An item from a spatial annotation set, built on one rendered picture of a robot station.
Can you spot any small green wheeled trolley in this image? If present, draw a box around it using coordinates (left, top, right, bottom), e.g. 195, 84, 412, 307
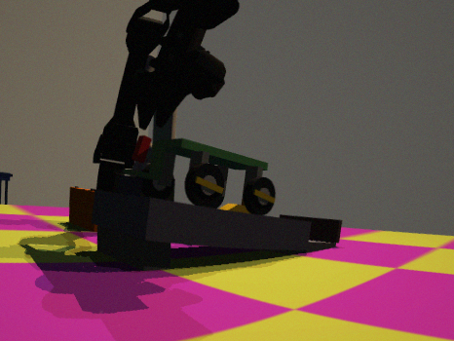
123, 138, 275, 215

